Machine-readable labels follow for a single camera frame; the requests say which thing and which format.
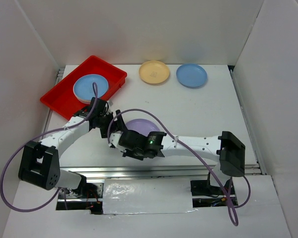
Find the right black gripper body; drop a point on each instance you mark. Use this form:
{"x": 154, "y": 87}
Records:
{"x": 135, "y": 153}

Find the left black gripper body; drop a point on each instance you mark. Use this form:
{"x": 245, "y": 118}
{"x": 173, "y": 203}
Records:
{"x": 105, "y": 120}

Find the purple plate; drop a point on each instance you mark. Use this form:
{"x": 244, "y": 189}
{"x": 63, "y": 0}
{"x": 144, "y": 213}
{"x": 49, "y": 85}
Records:
{"x": 142, "y": 126}
{"x": 83, "y": 100}

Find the blue plate front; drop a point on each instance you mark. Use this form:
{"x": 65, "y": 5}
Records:
{"x": 83, "y": 88}

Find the blue plate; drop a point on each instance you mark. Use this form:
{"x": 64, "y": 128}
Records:
{"x": 83, "y": 88}
{"x": 191, "y": 75}

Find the yellow plate back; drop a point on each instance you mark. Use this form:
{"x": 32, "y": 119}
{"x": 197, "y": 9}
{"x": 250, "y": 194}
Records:
{"x": 154, "y": 72}

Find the blue plate back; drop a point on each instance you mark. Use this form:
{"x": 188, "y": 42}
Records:
{"x": 191, "y": 75}

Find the purple plate front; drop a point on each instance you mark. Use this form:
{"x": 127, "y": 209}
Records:
{"x": 83, "y": 100}

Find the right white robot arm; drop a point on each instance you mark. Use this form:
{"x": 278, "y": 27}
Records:
{"x": 223, "y": 155}

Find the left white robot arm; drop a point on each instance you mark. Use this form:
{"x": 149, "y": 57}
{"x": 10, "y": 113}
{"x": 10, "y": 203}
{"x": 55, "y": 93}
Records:
{"x": 40, "y": 162}

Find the red plastic bin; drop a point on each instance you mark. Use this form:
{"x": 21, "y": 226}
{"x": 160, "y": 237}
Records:
{"x": 61, "y": 98}

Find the white foil covered panel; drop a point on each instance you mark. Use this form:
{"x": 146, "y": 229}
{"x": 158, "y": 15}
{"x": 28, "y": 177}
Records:
{"x": 147, "y": 196}

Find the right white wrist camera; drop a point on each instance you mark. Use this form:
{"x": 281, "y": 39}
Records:
{"x": 114, "y": 141}

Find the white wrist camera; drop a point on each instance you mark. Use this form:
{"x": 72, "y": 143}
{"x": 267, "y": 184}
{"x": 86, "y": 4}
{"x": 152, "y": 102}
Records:
{"x": 114, "y": 141}
{"x": 110, "y": 103}

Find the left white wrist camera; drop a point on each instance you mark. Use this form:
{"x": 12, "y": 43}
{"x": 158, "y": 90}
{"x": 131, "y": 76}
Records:
{"x": 110, "y": 103}

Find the aluminium rail frame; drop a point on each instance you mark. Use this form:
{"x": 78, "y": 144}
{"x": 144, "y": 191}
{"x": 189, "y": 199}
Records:
{"x": 201, "y": 112}

